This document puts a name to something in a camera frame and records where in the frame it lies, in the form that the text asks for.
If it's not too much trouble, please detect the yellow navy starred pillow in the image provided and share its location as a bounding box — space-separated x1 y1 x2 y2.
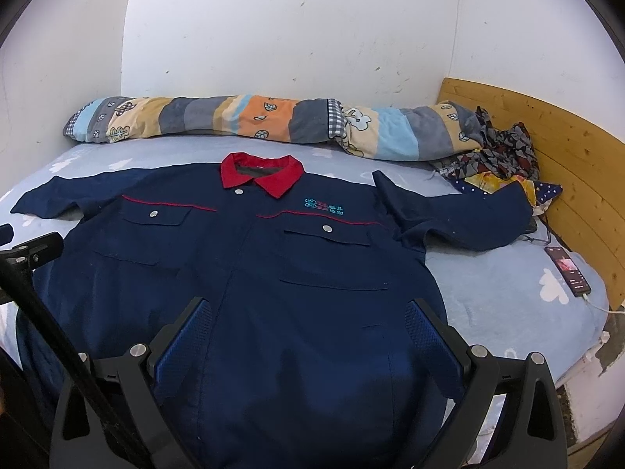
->
451 175 564 217

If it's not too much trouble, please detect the dark patterned crumpled cloth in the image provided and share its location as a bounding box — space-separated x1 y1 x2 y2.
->
431 106 540 181

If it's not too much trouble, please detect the black smartphone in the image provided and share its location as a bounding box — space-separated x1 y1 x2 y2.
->
545 246 591 297

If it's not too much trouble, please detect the navy work shirt red collar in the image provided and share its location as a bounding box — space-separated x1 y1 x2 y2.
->
14 152 532 468

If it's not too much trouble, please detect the black cable near camera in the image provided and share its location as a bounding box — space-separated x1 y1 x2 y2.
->
0 253 170 469

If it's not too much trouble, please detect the white charging cable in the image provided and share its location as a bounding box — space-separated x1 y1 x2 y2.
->
580 292 625 315

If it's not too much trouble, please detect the wooden headboard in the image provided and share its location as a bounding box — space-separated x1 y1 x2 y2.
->
437 77 625 308

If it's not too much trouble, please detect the striped patchwork rolled quilt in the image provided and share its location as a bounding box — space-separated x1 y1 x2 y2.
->
62 94 484 162

